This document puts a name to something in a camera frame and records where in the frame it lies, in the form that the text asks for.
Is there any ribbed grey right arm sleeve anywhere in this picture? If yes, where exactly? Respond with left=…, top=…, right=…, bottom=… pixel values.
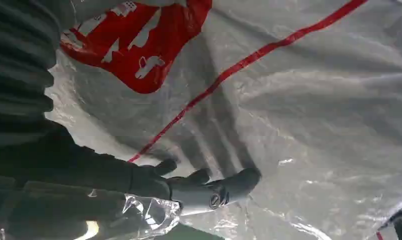
left=0, top=0, right=63, bottom=148

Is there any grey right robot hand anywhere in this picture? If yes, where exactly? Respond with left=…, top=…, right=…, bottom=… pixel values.
left=0, top=119, right=263, bottom=240

